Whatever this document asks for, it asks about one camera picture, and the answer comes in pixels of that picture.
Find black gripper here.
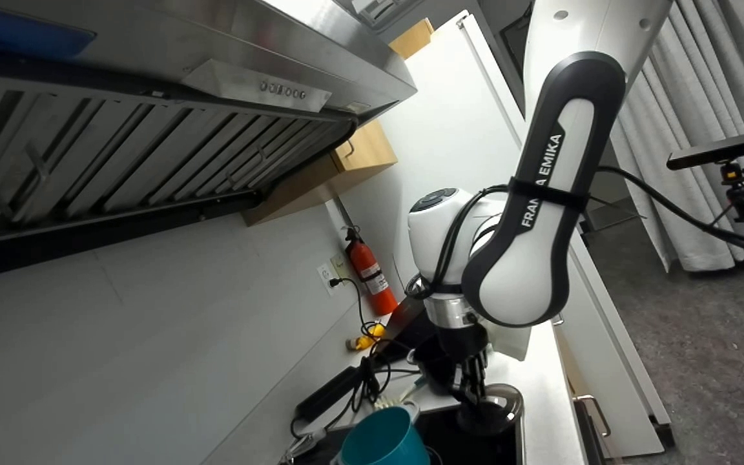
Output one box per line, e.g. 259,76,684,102
419,319,490,408

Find teal pot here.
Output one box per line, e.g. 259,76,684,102
329,406,445,465

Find yellow orange plug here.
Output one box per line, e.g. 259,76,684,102
344,321,391,354

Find built-in black oven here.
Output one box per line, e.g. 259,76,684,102
572,392,621,465

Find kitchen base cabinets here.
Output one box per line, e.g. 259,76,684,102
453,7,678,459

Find black power adapter brick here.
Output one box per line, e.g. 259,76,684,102
291,370,366,428

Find grey door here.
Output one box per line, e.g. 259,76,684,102
581,126,641,232

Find white curtains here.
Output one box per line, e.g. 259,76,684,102
613,0,744,276

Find stainless steel range hood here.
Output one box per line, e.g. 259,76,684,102
0,0,419,281

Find blue panel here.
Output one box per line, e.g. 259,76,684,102
0,0,98,62

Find black coiled cable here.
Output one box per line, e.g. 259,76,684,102
349,354,397,416

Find wall outlet with plug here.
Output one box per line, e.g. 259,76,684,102
315,261,346,294

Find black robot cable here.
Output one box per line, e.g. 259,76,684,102
594,164,744,261

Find black stereo camera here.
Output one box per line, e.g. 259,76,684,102
665,126,744,173

